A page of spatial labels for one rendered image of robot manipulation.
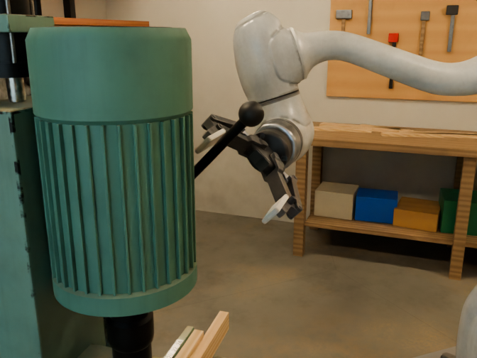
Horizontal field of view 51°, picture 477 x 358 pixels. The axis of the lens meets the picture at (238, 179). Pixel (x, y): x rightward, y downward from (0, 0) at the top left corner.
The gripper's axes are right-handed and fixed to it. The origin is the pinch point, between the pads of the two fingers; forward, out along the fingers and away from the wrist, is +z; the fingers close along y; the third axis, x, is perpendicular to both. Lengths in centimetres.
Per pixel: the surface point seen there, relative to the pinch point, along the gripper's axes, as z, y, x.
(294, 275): -227, -67, -117
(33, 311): 21.2, 5.5, -22.1
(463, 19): -313, -24, 62
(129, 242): 21.1, 2.9, -5.1
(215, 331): -16.0, -18.1, -32.9
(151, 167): 19.6, 6.9, 2.3
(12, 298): 21.2, 8.3, -23.2
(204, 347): -10.4, -18.0, -33.0
